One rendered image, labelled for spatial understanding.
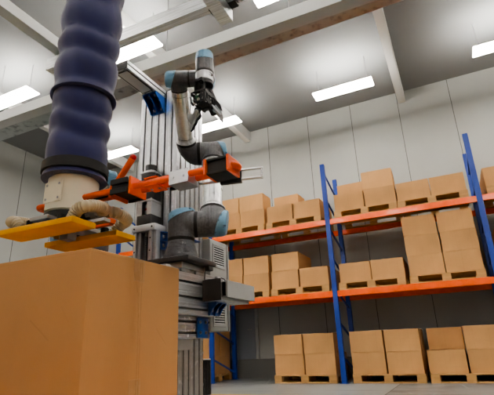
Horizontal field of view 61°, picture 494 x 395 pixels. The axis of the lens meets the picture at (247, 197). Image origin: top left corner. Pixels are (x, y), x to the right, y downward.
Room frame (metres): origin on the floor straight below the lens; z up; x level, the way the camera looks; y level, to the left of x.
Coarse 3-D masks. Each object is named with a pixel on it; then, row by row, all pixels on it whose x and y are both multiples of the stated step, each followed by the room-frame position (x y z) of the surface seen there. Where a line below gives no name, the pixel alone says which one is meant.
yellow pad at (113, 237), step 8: (104, 232) 1.39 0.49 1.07; (112, 232) 1.37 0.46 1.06; (120, 232) 1.38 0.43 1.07; (80, 240) 1.43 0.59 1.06; (88, 240) 1.42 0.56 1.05; (96, 240) 1.43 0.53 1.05; (104, 240) 1.43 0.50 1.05; (112, 240) 1.43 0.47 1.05; (120, 240) 1.44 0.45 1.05; (128, 240) 1.44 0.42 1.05; (56, 248) 1.54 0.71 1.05; (64, 248) 1.54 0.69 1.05; (72, 248) 1.54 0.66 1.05; (80, 248) 1.55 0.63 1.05
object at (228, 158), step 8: (208, 160) 1.12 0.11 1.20; (216, 160) 1.12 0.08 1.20; (224, 160) 1.11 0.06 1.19; (232, 160) 1.11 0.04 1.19; (208, 168) 1.13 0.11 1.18; (216, 168) 1.12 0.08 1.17; (224, 168) 1.11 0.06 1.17; (232, 168) 1.11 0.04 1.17; (208, 176) 1.14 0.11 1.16; (216, 176) 1.14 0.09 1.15; (224, 176) 1.14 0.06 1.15; (232, 176) 1.15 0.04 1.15
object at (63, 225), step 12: (60, 216) 1.27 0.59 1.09; (72, 216) 1.20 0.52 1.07; (12, 228) 1.30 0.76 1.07; (24, 228) 1.28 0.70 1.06; (36, 228) 1.26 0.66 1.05; (48, 228) 1.26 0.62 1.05; (60, 228) 1.27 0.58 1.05; (72, 228) 1.27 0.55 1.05; (84, 228) 1.27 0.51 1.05; (24, 240) 1.39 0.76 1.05
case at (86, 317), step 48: (0, 288) 1.22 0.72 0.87; (48, 288) 1.14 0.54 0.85; (96, 288) 1.11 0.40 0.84; (144, 288) 1.28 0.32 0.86; (0, 336) 1.21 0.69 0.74; (48, 336) 1.13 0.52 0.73; (96, 336) 1.12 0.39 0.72; (144, 336) 1.29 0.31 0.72; (0, 384) 1.20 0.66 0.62; (48, 384) 1.12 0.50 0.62; (96, 384) 1.13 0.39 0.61; (144, 384) 1.29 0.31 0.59
